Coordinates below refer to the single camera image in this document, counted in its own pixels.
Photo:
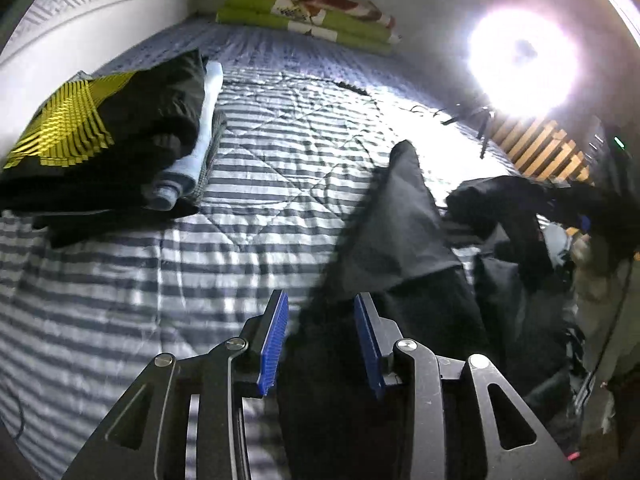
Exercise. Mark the wooden slatted frame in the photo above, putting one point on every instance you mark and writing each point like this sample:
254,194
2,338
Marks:
540,147

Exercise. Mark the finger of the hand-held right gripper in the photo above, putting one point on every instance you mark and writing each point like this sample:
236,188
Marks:
583,223

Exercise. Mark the green and red folded blanket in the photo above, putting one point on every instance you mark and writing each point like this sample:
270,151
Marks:
260,2

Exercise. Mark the black folded garment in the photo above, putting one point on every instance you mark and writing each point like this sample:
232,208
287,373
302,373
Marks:
75,227

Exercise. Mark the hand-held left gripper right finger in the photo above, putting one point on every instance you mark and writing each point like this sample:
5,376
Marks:
369,345

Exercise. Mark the black garment with yellow print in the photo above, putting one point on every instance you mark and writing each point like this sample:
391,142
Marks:
145,115

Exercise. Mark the grey folded garment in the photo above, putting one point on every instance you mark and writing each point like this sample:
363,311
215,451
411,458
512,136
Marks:
213,150

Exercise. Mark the white patterned headboard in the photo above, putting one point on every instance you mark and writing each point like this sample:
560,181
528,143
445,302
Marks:
100,20

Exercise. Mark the striped quilt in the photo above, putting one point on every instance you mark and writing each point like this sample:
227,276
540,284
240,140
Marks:
250,175

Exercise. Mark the black pants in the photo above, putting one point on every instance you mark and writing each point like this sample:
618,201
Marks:
400,240

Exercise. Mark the bright round lamp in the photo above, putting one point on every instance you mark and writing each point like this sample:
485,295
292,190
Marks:
522,60

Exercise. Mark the light blue folded garment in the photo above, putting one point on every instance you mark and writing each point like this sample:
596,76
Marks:
197,160

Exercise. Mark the black tripod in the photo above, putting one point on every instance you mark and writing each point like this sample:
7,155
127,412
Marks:
484,125

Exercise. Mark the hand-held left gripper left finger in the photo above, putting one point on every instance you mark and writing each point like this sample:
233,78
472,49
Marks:
272,345

